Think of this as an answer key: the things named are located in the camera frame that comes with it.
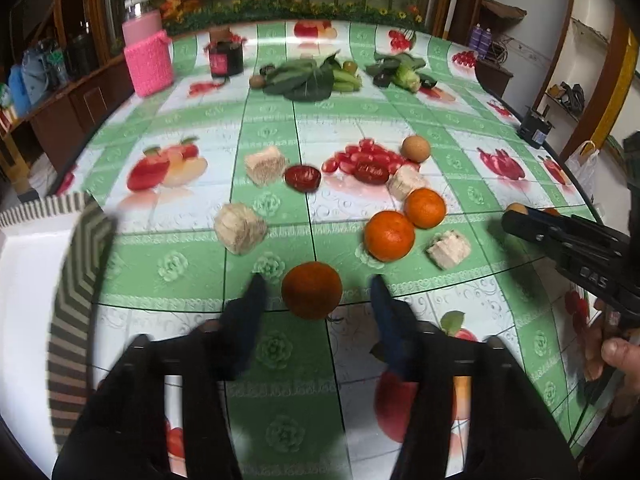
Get red jujube left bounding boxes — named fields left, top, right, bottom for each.
left=284, top=165, right=321, bottom=193

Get corn and vegetable pile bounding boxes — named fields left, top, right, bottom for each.
left=366, top=52, right=437, bottom=93

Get grey blue kettle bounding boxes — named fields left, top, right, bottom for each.
left=22, top=48, right=70, bottom=106

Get dark jar pink label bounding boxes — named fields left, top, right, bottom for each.
left=205, top=27, right=245, bottom=78

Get green leafy vegetable pile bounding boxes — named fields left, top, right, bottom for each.
left=258, top=52, right=362, bottom=103

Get orange tangerine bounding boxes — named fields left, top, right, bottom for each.
left=363, top=210, right=416, bottom=262
left=404, top=188, right=447, bottom=230
left=281, top=261, right=343, bottom=321

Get blue thermos jug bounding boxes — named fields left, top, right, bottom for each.
left=9, top=64, right=32, bottom=118

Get brown kiwi fruit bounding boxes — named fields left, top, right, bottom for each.
left=250, top=74, right=266, bottom=89

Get small black box device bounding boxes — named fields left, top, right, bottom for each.
left=516, top=107, right=553, bottom=148

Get purple spray cans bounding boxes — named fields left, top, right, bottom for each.
left=468, top=24, right=492, bottom=58

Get red jujube right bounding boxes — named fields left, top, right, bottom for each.
left=352, top=160, right=390, bottom=185

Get orange tangerine back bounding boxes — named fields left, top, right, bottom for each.
left=404, top=188, right=447, bottom=230

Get brown longan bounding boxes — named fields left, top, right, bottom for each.
left=401, top=134, right=431, bottom=164
left=506, top=203, right=528, bottom=214

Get white striped tray box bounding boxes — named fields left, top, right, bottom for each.
left=1, top=192, right=115, bottom=476

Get wooden cabinet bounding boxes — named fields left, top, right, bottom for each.
left=1, top=55, right=134, bottom=202

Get brown longan on table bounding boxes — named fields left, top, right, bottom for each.
left=401, top=134, right=431, bottom=164

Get right hand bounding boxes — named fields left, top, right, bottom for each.
left=582, top=299, right=639, bottom=418

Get red jujube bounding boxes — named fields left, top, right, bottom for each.
left=352, top=160, right=390, bottom=185
left=284, top=165, right=321, bottom=193

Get pink knitted sleeve bottle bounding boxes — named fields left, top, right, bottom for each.
left=122, top=0, right=174, bottom=98

